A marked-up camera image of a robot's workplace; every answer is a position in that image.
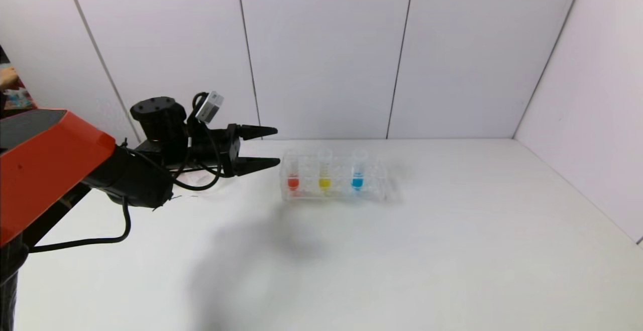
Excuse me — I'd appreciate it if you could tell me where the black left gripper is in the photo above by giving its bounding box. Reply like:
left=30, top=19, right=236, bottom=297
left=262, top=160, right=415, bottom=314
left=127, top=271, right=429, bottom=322
left=190, top=123, right=280, bottom=178

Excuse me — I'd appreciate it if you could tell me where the red pigment test tube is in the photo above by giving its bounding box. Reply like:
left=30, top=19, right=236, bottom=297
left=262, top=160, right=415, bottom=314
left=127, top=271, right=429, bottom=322
left=285, top=152, right=301, bottom=192

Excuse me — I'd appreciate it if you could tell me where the clear acrylic test tube rack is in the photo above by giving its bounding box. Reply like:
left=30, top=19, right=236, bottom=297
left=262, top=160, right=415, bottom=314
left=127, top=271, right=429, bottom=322
left=280, top=153, right=389, bottom=202

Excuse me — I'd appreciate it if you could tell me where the yellow pigment test tube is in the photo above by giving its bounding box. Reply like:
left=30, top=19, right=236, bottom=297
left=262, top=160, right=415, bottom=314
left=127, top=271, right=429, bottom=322
left=318, top=150, right=333, bottom=192

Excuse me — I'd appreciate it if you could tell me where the blue pigment test tube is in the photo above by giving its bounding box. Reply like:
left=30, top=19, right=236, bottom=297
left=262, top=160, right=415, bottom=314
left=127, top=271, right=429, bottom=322
left=351, top=150, right=366, bottom=192

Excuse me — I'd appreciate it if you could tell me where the bystander bare hand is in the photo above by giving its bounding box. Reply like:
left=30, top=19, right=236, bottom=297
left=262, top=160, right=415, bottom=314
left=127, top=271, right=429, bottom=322
left=0, top=67, right=19, bottom=90

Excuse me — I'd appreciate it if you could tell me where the black background furniture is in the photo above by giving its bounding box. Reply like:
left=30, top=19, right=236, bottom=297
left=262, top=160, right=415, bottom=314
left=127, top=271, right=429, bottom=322
left=23, top=185, right=91, bottom=249

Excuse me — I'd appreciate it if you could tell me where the cluttered background table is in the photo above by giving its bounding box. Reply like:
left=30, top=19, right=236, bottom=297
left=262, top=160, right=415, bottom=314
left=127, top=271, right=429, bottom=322
left=0, top=45, right=39, bottom=116

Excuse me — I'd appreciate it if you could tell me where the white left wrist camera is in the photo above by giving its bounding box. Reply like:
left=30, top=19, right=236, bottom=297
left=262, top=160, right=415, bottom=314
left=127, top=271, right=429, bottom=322
left=195, top=91, right=225, bottom=124

